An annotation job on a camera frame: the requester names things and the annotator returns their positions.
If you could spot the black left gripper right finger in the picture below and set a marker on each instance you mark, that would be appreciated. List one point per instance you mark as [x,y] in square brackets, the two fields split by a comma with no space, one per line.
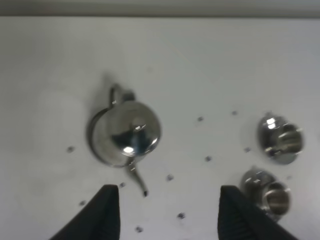
[239,219]

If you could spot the far stainless steel saucer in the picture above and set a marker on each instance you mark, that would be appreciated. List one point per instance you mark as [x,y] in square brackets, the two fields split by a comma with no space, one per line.
[266,121]

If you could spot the stainless steel teapot saucer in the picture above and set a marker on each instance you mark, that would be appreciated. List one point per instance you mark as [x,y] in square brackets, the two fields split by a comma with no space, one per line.
[101,143]

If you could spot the near stainless steel teacup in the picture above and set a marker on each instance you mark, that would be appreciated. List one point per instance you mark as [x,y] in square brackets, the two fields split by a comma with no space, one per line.
[275,199]

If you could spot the stainless steel teacup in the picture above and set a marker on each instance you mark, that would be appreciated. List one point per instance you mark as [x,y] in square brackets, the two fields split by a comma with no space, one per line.
[283,139]
[275,199]

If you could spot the far stainless steel teacup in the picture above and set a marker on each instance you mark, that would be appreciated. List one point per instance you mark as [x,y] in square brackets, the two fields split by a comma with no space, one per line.
[283,139]

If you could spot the near stainless steel saucer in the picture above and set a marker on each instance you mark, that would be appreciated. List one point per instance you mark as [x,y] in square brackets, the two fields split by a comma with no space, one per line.
[252,183]

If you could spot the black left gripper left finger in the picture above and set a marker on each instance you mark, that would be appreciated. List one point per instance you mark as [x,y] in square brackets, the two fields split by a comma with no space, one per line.
[100,219]

